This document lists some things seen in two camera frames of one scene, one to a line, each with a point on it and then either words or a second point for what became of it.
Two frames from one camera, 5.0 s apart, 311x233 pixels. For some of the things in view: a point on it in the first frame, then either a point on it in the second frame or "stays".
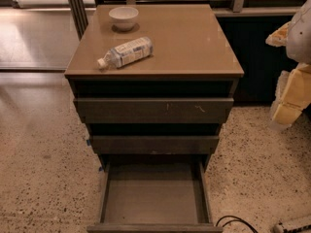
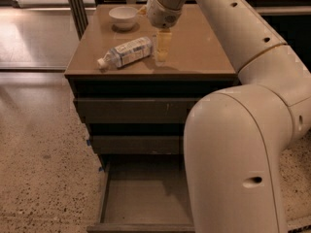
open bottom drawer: [155, 193] stays
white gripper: [299, 41] to [160, 13]
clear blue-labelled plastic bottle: [126, 52] stays
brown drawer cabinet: [155, 122] stays
